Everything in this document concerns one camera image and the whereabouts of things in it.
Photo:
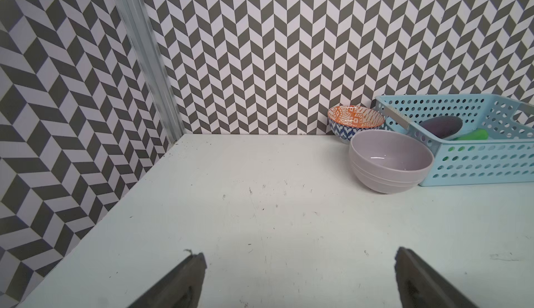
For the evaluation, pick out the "green toy cucumber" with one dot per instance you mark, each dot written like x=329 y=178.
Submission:
x=476 y=135

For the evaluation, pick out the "orange blue patterned bowl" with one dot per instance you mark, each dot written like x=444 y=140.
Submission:
x=345 y=121

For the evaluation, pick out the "light blue perforated basket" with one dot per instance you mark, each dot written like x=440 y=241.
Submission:
x=506 y=157

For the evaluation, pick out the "purple toy eggplant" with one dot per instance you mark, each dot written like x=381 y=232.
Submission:
x=443 y=126

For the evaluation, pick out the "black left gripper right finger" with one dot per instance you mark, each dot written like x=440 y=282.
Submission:
x=420 y=285

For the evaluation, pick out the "aluminium corner post left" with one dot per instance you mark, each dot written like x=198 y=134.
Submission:
x=140 y=32

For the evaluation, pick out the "lilac plastic bowl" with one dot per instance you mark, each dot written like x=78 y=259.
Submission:
x=389 y=162

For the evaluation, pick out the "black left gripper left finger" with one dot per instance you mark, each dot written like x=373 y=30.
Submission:
x=181 y=287

